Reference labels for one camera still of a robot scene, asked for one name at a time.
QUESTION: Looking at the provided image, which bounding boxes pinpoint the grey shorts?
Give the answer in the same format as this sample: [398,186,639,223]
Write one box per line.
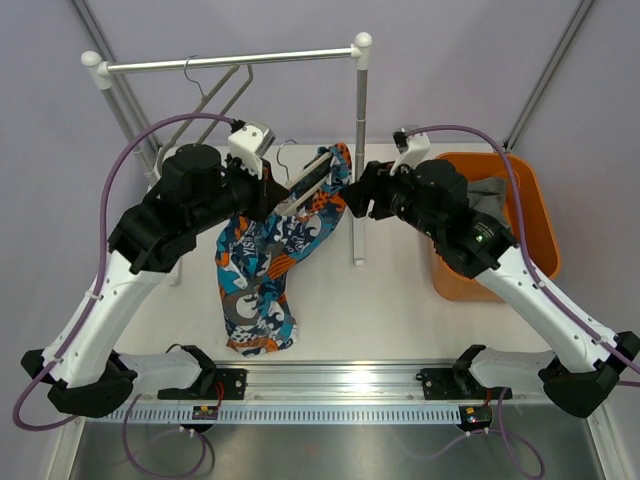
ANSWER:
[467,177,511,229]

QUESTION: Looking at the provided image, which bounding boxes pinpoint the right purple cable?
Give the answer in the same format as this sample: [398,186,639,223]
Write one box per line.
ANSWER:
[409,124,640,389]

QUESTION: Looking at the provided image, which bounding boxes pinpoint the orange plastic basket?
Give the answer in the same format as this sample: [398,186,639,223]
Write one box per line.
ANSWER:
[427,152,562,303]

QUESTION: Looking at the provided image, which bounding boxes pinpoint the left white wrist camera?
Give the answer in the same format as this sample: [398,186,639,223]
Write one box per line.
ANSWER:
[227,120,275,180]

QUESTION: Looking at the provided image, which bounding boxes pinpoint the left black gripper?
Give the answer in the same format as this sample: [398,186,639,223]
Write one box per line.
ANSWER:
[189,152,289,234]

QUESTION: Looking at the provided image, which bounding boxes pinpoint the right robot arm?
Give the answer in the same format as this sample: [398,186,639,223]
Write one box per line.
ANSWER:
[341,159,639,418]

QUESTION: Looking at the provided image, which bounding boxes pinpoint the grey clothes hanger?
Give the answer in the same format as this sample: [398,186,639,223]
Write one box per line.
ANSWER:
[158,64,254,159]

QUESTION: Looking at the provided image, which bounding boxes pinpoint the silver clothes rack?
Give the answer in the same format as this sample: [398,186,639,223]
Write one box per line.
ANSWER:
[81,32,372,290]

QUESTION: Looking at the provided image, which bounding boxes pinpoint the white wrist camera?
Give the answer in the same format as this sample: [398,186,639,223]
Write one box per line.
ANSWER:
[390,125,431,175]
[227,120,275,180]

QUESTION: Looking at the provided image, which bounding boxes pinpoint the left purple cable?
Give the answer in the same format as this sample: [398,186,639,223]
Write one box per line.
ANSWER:
[11,112,236,431]

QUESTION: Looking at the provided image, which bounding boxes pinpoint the purple cable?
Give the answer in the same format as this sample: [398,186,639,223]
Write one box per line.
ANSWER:
[11,112,236,431]
[409,124,640,389]

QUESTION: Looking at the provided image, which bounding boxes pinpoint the white slotted cable duct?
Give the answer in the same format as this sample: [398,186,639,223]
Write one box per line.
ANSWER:
[100,404,461,425]

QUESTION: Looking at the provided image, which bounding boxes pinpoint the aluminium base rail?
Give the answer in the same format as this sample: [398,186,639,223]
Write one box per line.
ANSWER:
[134,362,551,406]

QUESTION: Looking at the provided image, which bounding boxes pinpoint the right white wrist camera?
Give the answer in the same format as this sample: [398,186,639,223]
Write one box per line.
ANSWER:
[390,125,431,175]

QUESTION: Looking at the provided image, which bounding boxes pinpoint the colourful patterned shorts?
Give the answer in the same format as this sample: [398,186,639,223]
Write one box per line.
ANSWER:
[215,143,352,356]

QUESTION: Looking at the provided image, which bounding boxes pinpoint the cream clothes hanger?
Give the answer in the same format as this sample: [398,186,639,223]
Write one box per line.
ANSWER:
[275,139,333,216]

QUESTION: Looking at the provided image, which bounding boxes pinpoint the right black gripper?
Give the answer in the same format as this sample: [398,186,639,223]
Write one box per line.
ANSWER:
[339,157,443,242]

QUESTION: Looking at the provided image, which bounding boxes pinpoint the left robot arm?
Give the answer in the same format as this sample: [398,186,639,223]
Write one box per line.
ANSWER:
[21,140,287,418]

